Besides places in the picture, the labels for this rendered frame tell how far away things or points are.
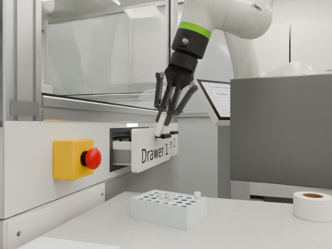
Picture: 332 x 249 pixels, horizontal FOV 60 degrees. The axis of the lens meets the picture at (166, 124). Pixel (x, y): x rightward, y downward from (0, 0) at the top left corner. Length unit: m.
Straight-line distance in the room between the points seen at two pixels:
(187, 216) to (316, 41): 3.82
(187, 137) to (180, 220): 2.04
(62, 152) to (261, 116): 0.60
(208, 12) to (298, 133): 0.43
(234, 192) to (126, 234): 1.32
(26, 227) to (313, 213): 0.50
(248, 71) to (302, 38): 3.05
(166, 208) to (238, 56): 0.80
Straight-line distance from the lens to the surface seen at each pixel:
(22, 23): 0.53
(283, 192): 0.94
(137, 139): 0.72
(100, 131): 0.71
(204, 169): 2.53
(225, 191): 1.79
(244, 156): 0.94
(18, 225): 0.53
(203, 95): 1.62
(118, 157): 0.76
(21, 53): 0.52
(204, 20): 0.79
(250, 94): 0.93
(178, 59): 0.78
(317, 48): 4.19
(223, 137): 1.76
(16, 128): 0.50
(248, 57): 1.19
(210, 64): 2.53
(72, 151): 0.54
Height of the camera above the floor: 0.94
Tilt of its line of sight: level
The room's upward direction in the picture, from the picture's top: straight up
